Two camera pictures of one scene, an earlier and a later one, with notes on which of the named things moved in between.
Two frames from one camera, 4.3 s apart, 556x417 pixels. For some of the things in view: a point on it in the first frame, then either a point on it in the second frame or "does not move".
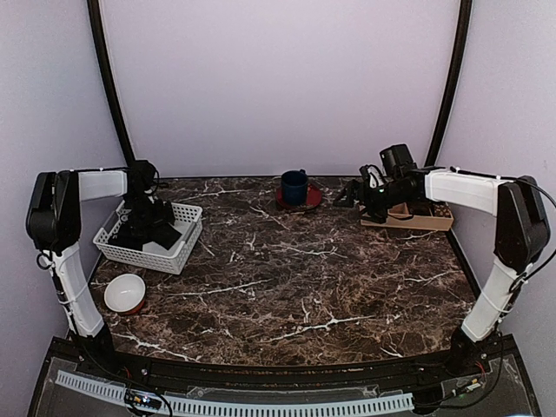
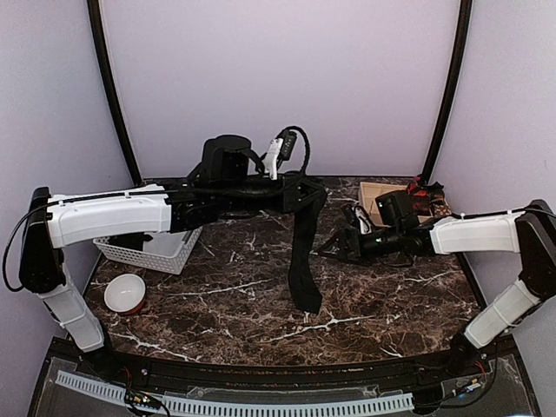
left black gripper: (162, 216) → (290, 198)
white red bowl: (125, 293) does not move
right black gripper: (353, 188) → (345, 234)
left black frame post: (98, 37) does not move
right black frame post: (466, 14) does not move
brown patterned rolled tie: (441, 208) does not move
